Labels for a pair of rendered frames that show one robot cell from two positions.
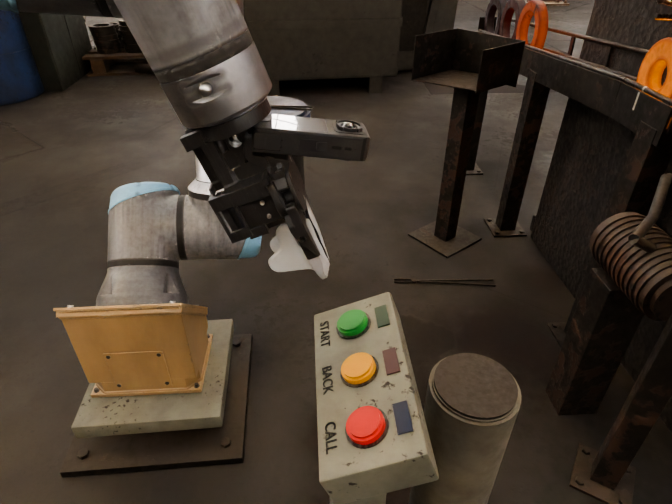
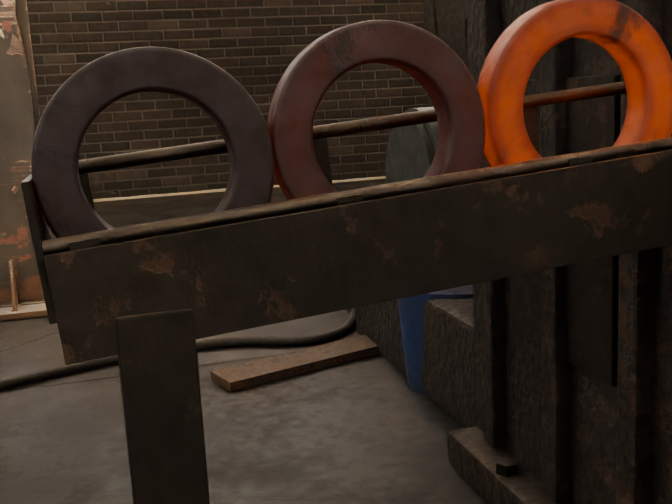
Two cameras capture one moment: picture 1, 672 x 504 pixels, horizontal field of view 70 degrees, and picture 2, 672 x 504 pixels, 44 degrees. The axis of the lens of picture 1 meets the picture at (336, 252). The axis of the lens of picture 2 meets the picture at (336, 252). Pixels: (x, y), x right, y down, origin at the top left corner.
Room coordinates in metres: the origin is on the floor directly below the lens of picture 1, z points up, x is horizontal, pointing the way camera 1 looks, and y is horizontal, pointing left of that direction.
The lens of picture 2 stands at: (2.18, 0.02, 0.72)
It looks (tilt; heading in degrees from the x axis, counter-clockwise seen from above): 11 degrees down; 259
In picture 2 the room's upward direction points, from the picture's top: 3 degrees counter-clockwise
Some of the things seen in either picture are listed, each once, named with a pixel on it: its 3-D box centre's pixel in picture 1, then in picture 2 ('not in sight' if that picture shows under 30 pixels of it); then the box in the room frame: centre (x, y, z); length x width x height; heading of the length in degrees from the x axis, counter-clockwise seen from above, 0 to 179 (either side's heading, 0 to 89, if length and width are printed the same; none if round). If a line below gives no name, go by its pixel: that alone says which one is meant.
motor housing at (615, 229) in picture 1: (611, 338); not in sight; (0.76, -0.61, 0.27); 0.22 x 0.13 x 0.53; 3
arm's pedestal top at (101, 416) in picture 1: (162, 372); not in sight; (0.81, 0.43, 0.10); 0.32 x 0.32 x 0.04; 5
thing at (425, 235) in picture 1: (453, 148); not in sight; (1.60, -0.41, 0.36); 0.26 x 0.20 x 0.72; 38
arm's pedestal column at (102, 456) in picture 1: (167, 388); not in sight; (0.81, 0.43, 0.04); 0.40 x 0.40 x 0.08; 5
